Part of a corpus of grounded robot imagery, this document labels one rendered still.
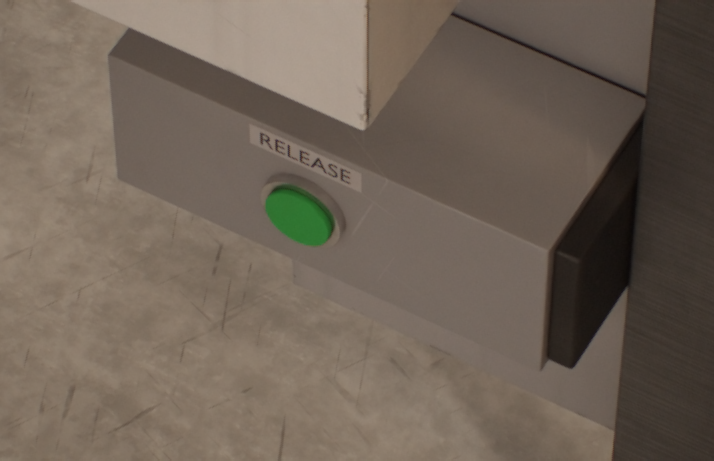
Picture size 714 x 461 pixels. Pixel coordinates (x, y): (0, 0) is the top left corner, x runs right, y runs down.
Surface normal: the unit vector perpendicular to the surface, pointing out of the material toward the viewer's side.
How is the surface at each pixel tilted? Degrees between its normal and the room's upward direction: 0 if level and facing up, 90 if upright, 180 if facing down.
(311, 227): 90
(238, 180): 90
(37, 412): 0
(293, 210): 90
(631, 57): 90
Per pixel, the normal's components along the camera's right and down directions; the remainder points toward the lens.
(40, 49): 0.00, -0.60
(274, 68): -0.49, 0.70
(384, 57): 0.87, 0.40
